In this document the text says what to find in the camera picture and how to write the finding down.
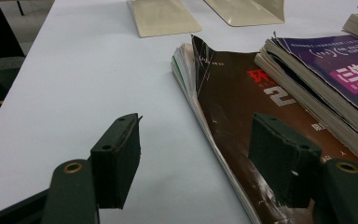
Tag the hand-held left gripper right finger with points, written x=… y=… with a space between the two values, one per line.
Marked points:
x=279 y=161

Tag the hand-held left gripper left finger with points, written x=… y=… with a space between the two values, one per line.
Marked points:
x=115 y=161

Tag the dark brown glossy magazine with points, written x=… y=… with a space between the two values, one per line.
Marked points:
x=230 y=93

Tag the black curtain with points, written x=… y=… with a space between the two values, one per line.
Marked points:
x=0 y=28

